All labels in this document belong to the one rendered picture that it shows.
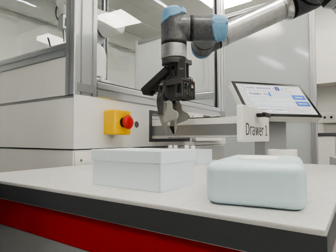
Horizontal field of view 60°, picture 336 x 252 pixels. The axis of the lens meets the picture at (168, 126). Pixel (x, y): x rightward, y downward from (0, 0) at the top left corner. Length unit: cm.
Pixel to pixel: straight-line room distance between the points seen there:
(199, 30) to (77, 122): 42
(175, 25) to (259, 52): 203
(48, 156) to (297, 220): 73
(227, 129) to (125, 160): 55
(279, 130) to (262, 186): 168
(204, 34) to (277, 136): 120
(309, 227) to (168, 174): 19
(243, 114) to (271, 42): 199
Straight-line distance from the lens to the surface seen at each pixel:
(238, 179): 30
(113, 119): 84
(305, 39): 275
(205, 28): 88
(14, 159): 103
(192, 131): 95
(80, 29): 87
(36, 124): 93
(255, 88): 196
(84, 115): 82
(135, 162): 39
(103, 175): 43
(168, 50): 85
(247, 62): 287
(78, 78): 82
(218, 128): 91
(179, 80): 81
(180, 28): 87
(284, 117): 186
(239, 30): 103
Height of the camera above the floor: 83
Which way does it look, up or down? 3 degrees up
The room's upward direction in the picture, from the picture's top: straight up
